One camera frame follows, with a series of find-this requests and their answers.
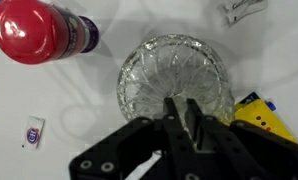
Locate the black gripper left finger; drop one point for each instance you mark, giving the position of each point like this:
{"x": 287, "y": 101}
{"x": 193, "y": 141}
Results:
{"x": 139, "y": 150}

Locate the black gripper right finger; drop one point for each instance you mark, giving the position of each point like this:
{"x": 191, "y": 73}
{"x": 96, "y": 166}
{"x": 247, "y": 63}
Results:
{"x": 249, "y": 153}

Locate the green yellow crayon box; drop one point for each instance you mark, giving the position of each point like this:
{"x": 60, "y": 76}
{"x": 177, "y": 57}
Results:
{"x": 255, "y": 115}

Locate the red capped purple bottle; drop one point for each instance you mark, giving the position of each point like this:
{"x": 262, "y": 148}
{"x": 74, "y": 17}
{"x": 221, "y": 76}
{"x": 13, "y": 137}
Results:
{"x": 29, "y": 30}

